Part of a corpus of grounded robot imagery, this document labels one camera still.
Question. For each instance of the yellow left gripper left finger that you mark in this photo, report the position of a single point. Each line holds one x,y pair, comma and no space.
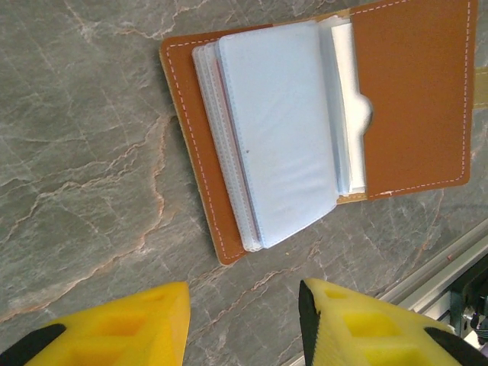
114,331

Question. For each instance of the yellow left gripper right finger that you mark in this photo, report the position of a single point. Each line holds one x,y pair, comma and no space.
381,335

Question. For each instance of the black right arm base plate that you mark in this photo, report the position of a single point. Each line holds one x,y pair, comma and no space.
469,289

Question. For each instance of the brown leather card holder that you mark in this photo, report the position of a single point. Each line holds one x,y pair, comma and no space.
411,95

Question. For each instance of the aluminium rail frame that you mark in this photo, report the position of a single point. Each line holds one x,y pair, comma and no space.
427,282

